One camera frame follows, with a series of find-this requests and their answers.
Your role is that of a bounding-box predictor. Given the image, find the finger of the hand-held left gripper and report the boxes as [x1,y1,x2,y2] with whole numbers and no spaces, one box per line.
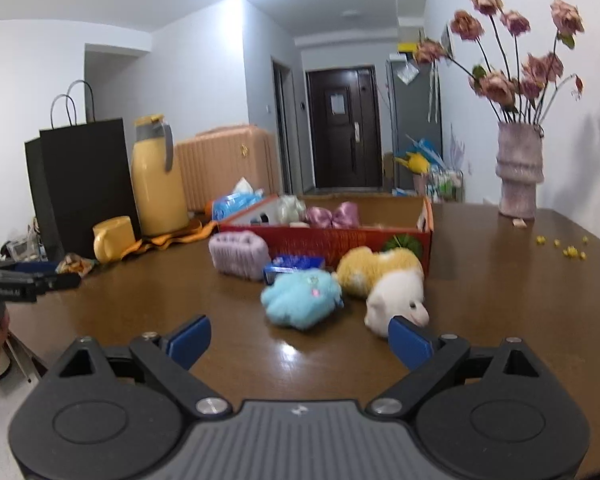
[0,260,60,275]
[27,272,82,292]

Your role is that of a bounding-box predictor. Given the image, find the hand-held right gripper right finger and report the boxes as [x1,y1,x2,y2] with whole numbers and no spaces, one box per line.
[369,316,546,417]

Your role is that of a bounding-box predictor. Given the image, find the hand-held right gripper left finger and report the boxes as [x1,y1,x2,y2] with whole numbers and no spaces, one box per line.
[50,314,233,418]

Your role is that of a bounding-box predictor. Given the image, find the yellow and white plush toy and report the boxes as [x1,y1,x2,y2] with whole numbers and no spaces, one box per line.
[336,246,430,338]

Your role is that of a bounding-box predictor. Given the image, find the purple towel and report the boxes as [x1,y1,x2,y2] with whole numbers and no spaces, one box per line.
[208,231,271,281]

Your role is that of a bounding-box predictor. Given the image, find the blue plush toy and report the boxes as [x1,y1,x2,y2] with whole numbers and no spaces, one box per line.
[260,268,344,331]

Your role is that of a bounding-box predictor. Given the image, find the red cardboard box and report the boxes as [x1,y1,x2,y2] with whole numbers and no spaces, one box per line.
[217,194,435,278]

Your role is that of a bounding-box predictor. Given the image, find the purple satin bow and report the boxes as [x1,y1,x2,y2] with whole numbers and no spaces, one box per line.
[304,201,360,228]

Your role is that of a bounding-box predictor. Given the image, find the clear bag of crackers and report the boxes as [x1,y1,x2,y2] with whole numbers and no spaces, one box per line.
[55,254,96,278]

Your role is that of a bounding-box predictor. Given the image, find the yellow mug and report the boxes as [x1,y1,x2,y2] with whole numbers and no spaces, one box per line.
[92,216,142,264]

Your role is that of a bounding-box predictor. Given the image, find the black paper bag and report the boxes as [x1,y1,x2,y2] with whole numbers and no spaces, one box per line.
[24,80,143,261]

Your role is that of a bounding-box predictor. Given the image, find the orange cloth mat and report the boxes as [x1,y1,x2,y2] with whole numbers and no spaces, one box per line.
[122,217,220,261]

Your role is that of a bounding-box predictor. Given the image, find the yellow thermos jug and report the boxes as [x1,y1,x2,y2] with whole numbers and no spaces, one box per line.
[131,115,191,237]

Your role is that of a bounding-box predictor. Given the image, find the blue snack packet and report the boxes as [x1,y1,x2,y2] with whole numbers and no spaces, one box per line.
[262,256,326,286]

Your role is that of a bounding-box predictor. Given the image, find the blue tissue pack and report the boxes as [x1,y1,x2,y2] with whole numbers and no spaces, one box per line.
[211,177,265,222]

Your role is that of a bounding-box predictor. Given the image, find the rack of small bottles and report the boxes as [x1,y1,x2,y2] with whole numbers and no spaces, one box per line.
[425,167,463,202]

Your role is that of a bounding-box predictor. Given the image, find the pink ribbed suitcase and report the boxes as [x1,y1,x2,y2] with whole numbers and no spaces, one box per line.
[172,125,283,212]

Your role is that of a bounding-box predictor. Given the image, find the brown carton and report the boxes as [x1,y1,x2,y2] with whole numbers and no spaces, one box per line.
[381,152,398,188]

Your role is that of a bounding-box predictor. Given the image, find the yellow bag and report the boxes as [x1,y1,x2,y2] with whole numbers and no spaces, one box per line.
[396,152,431,176]

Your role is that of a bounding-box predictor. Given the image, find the scattered yellow flower bits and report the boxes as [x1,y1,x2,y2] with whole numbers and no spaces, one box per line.
[536,235,590,261]

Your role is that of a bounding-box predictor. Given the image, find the blue bag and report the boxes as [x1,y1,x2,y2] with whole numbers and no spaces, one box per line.
[405,135,443,168]

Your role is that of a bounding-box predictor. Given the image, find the pink ceramic vase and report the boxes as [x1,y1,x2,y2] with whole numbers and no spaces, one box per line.
[496,121,545,219]

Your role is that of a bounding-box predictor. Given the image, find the dark wooden door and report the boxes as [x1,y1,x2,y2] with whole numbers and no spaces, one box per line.
[306,66,383,189]

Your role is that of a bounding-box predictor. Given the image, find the grey refrigerator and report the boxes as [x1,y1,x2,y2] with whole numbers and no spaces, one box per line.
[385,55,443,171]

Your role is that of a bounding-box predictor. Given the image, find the side room door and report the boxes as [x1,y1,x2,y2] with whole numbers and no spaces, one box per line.
[272,59,296,193]

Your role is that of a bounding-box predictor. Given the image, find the bunch of dried roses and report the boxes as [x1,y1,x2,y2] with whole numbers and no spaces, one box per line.
[412,0,586,126]

